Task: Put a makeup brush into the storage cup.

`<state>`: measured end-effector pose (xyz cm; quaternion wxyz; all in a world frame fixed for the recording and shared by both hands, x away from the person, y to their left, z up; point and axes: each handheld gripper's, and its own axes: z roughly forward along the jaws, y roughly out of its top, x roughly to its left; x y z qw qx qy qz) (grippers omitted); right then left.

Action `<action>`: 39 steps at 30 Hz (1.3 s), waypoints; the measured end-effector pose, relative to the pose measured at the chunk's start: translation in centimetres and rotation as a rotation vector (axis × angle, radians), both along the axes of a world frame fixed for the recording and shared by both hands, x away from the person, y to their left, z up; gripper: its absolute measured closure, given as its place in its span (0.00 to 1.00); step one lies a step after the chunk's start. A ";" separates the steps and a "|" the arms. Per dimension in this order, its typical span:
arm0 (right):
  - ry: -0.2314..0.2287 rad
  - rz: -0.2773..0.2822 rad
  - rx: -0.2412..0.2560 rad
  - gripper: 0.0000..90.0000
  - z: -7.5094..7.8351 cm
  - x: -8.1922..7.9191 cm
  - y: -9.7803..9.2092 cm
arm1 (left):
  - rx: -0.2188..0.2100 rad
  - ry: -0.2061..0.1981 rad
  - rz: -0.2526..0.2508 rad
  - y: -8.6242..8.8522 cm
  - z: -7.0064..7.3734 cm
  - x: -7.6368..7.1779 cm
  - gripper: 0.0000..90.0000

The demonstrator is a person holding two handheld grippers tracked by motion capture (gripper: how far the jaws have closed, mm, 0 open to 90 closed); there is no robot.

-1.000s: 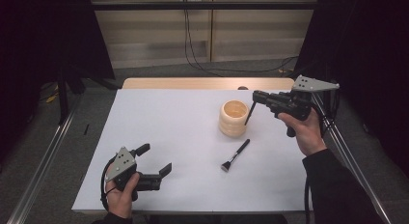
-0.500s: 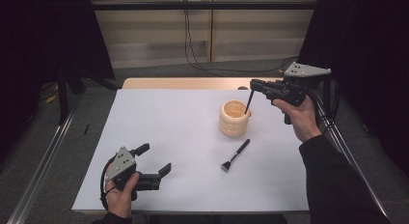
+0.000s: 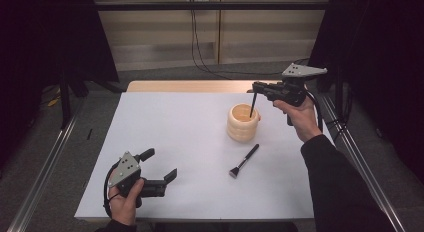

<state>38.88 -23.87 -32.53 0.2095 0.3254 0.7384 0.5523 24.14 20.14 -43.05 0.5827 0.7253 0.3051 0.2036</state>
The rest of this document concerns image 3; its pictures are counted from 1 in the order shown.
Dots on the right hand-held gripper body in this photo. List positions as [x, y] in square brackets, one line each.
[290, 90]

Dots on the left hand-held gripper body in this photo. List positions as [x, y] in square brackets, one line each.
[125, 170]

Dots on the black pencil with orange end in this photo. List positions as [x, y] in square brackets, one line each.
[253, 107]

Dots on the cream ribbed cup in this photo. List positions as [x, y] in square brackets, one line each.
[241, 127]

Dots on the black makeup brush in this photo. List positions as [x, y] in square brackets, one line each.
[245, 160]

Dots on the person's right hand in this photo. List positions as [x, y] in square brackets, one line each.
[301, 120]

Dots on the person's left hand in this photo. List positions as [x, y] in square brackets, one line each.
[125, 208]

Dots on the dark round table knob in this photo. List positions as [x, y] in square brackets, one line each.
[249, 91]

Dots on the white table sheet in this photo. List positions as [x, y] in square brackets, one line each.
[183, 132]

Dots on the black metal stand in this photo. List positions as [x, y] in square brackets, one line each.
[339, 92]
[65, 102]

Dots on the small black floor object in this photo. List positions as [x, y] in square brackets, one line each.
[89, 133]

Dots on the black horizontal metal bar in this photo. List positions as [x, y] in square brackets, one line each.
[200, 6]

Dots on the black curtain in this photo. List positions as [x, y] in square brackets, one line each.
[40, 42]
[383, 58]

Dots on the yellow floor object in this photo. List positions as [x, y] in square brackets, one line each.
[53, 101]

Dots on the aluminium floor rail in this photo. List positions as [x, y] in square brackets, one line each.
[43, 172]
[360, 162]

